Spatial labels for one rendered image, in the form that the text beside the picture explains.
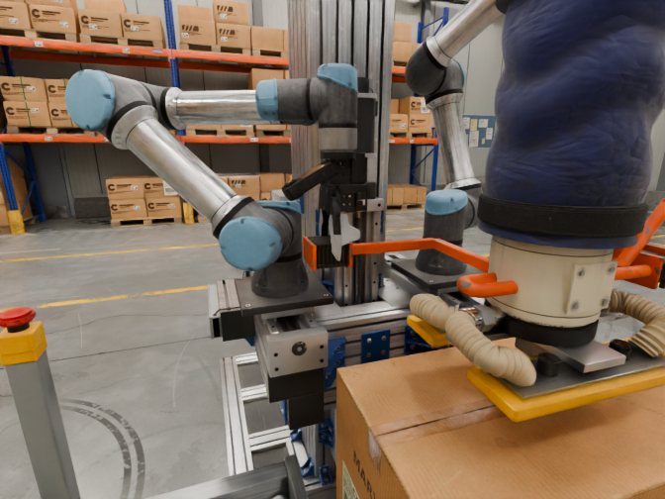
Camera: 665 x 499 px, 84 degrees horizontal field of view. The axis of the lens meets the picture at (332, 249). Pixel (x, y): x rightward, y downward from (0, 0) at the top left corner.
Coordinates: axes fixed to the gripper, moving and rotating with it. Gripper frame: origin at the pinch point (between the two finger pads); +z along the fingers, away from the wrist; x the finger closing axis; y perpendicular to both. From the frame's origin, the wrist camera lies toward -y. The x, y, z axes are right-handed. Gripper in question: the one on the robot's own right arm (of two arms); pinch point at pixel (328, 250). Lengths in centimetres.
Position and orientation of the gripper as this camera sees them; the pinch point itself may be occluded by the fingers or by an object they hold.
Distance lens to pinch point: 76.9
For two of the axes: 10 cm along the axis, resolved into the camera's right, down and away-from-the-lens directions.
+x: -3.0, -2.5, 9.2
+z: 0.0, 9.6, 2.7
